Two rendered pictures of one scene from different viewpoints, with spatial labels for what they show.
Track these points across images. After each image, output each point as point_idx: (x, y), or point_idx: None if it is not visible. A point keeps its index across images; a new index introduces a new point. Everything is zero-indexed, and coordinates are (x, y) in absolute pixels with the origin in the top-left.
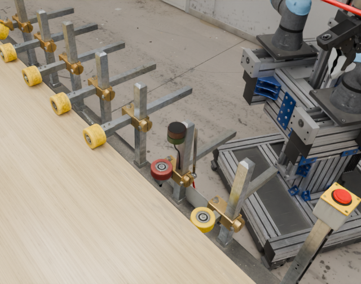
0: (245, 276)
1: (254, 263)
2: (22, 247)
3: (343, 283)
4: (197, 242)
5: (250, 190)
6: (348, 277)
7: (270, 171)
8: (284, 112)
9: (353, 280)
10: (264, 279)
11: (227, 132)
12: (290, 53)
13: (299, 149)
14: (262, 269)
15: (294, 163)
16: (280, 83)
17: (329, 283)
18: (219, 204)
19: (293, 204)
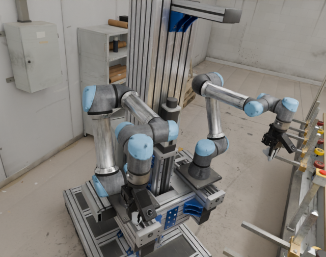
0: None
1: (285, 240)
2: None
3: (191, 227)
4: None
5: (270, 234)
6: (186, 224)
7: (247, 224)
8: (170, 220)
9: (186, 222)
10: (289, 236)
11: (230, 252)
12: (150, 196)
13: (210, 210)
14: (285, 237)
15: (208, 218)
16: (158, 214)
17: (194, 234)
18: (296, 249)
19: (166, 245)
